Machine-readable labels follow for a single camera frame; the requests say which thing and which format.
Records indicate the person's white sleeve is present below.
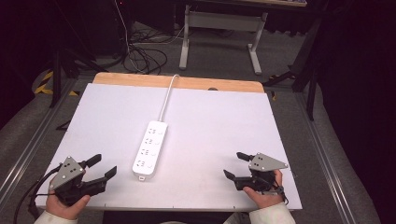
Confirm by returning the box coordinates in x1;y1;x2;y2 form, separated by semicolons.
33;210;79;224
222;202;297;224

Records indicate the person's right hand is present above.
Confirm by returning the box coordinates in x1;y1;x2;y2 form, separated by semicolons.
242;169;287;210

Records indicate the dark curtain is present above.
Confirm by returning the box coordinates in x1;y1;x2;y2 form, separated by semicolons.
314;0;396;224

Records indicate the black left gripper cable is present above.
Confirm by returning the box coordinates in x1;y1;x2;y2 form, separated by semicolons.
12;163;64;224

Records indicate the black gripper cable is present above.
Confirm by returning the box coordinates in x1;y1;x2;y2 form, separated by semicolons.
270;185;290;206
12;163;64;224

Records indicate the white board sheet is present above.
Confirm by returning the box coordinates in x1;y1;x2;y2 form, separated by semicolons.
35;82;304;212

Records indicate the aluminium floor rail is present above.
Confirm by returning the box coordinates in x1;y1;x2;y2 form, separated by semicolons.
0;77;78;200
294;91;359;224

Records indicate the white metal desk frame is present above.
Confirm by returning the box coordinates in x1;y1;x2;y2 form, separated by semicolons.
178;4;269;76

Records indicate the yellow black hazard tape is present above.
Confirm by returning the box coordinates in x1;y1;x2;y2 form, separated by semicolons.
33;70;80;97

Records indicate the thin white floor cable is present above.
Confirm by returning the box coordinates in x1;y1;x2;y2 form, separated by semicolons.
113;0;148;75

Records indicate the black tripod stand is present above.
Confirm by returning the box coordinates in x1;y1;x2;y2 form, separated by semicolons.
46;0;108;108

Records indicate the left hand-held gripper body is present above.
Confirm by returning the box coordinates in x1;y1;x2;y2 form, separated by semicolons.
49;156;107;207

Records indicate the white power strip cable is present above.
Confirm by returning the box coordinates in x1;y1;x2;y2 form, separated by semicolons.
158;74;181;123

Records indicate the black metal stand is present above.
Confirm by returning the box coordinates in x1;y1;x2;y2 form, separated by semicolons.
262;15;325;121

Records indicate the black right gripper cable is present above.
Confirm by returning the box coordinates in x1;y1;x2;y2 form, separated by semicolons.
270;185;290;206

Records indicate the person's left hand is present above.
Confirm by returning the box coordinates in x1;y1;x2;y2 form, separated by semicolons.
45;186;92;220

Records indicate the wooden desk top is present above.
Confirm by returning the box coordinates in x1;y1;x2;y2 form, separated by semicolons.
186;0;308;8

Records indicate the black cable tangle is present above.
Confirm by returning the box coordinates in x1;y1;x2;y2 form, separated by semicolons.
121;29;169;76

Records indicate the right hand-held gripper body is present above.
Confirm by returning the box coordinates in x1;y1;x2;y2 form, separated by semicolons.
233;152;290;192

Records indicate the white power strip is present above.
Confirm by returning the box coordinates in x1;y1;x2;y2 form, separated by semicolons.
132;119;169;182

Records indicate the person's right white sleeve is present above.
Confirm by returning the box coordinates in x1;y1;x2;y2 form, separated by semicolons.
222;202;297;224

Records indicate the person's left white sleeve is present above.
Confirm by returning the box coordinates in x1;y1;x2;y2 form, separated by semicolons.
33;210;79;224

